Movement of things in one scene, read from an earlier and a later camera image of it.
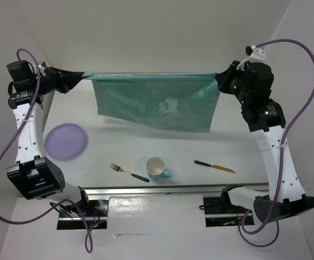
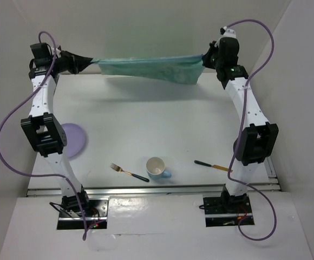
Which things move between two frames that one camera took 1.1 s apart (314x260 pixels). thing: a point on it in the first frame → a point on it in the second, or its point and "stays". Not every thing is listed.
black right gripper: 223,78 → 207,63
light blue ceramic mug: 155,167 stays
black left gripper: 65,80 → 76,63
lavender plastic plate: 65,141 stays
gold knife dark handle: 215,166 stays
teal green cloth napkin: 172,101 → 184,69
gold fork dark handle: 120,170 stays
